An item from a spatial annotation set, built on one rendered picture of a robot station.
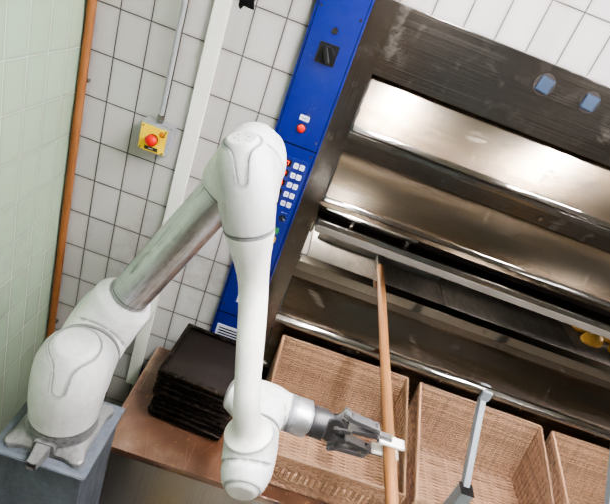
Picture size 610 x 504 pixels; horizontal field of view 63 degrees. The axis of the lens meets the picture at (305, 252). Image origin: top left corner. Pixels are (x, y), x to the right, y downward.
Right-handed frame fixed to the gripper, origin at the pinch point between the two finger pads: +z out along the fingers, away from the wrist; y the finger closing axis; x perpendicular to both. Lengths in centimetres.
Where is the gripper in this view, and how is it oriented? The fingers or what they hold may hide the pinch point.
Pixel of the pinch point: (387, 446)
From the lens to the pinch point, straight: 133.1
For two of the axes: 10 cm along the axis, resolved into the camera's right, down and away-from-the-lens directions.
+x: -1.1, 4.5, -8.9
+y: -3.3, 8.2, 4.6
